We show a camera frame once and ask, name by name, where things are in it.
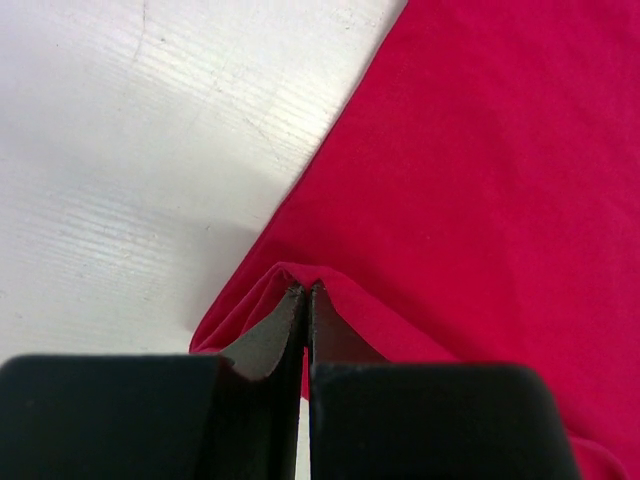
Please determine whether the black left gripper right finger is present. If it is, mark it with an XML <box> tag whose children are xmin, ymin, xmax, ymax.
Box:
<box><xmin>309</xmin><ymin>283</ymin><xmax>580</xmax><ymax>479</ymax></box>

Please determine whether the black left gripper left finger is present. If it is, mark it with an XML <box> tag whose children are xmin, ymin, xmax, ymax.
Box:
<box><xmin>1</xmin><ymin>286</ymin><xmax>306</xmax><ymax>479</ymax></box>

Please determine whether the red t shirt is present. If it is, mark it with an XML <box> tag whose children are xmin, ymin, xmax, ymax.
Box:
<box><xmin>190</xmin><ymin>1</ymin><xmax>639</xmax><ymax>479</ymax></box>

